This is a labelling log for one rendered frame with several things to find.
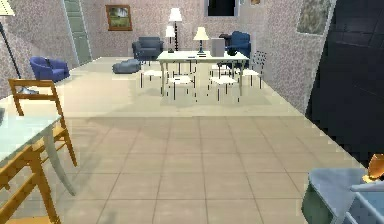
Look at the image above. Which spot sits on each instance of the white floor lamp black pole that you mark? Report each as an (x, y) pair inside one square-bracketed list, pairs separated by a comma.
[(175, 15)]

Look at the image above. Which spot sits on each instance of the white chair black legs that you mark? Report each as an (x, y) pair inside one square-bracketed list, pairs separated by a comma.
[(255, 68), (151, 73), (224, 80), (180, 80), (219, 67)]

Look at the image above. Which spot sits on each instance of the wooden chair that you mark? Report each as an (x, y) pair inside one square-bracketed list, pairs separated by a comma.
[(23, 173), (50, 100)]

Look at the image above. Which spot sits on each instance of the small white table lamp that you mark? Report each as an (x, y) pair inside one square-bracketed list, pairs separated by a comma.
[(170, 31)]

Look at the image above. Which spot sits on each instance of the dark grey armchair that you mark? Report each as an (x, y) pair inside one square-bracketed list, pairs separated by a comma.
[(148, 47)]

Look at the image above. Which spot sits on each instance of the white dining table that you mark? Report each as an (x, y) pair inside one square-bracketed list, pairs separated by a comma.
[(200, 57)]

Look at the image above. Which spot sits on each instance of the cream shade blue table lamp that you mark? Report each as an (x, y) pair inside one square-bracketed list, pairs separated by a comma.
[(201, 34)]

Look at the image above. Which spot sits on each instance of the grey framed wall picture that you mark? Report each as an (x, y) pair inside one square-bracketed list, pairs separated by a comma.
[(313, 16)]

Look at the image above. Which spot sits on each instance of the dark window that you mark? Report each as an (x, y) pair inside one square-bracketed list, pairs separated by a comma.
[(221, 7)]

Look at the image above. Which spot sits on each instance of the purple blue armchair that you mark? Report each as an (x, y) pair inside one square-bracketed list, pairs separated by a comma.
[(49, 69)]

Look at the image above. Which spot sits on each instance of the orange vase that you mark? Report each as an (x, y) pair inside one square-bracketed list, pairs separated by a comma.
[(376, 167)]

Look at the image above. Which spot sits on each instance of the pale green room door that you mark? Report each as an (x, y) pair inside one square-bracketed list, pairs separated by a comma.
[(78, 32)]

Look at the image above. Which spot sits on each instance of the small orange wall picture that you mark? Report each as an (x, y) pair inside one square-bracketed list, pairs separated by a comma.
[(255, 2)]

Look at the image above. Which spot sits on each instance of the tall floor lamp grey base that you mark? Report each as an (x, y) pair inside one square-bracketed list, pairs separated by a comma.
[(7, 43)]

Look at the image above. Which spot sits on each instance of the dark blue armchair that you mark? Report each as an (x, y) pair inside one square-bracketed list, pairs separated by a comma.
[(240, 42)]

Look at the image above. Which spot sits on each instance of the grey box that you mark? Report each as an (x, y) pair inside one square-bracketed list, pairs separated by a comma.
[(217, 47)]

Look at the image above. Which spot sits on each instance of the grey floor cushion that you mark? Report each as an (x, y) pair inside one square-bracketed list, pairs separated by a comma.
[(126, 66)]

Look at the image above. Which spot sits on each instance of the brown framed landscape picture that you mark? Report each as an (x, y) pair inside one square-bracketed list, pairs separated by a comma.
[(119, 17)]

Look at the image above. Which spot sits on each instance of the pale glass top table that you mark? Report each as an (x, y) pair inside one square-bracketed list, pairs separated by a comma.
[(23, 130)]

